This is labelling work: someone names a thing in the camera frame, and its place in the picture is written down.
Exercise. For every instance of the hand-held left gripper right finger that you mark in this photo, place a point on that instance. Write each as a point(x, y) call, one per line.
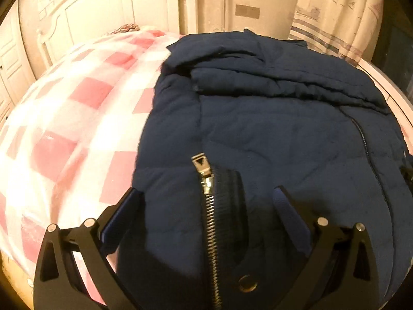
point(292, 219)

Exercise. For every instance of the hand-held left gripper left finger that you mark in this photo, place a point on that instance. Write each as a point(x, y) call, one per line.
point(113, 224)

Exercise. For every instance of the navy blue puffer jacket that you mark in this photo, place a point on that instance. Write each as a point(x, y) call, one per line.
point(258, 129)

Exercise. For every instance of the pink white checkered plastic sheet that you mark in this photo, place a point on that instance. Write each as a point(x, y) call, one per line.
point(71, 119)

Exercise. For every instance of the white wardrobe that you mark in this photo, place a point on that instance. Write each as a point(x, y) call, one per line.
point(13, 61)

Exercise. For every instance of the colourful patterned pillow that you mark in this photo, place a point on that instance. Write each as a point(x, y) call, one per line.
point(124, 29)

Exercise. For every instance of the cream printed curtain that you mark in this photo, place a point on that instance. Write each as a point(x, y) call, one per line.
point(335, 16)

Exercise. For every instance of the dark window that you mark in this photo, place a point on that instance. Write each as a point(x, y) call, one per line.
point(398, 38)

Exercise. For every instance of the white wooden headboard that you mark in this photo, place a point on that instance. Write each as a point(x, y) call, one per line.
point(96, 13)

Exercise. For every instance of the white pole lamp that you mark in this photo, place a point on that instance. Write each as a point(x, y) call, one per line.
point(224, 3)

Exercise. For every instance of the gold wall switch plate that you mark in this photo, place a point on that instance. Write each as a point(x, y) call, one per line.
point(247, 11)

